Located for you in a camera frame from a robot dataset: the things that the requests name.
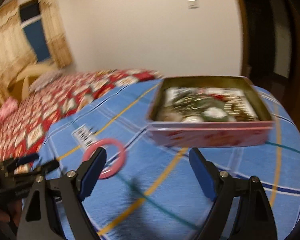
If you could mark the pink jade bangle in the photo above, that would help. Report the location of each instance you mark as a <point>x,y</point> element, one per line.
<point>115,163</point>

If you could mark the printed paper in tin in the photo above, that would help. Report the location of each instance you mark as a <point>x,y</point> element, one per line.
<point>197,105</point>

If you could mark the brown door frame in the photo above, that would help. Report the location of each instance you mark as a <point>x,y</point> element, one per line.
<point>245,69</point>

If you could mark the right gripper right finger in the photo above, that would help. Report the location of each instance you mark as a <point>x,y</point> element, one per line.
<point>254,217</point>

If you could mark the red patterned bed sheet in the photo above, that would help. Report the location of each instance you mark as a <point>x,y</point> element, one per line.
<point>23,125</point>

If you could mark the blue plaid folded quilt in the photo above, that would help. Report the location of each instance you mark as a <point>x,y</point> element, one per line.
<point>156,194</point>

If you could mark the pink metal tin box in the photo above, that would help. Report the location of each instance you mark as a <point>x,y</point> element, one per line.
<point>210,134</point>

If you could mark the white wall switch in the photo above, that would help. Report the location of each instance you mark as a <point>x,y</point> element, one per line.
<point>193,4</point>

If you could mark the cream wooden headboard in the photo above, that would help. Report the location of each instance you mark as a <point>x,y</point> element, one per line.
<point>20,86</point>

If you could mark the window with blue blind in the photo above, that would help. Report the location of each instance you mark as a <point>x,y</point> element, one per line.
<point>31,23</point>

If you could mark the beige curtain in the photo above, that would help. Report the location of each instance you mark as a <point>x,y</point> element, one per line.
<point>16,52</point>

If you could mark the striped pillow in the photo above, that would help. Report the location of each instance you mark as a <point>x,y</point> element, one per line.
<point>44,80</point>

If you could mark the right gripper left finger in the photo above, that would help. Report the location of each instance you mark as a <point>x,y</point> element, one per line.
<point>40,219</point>

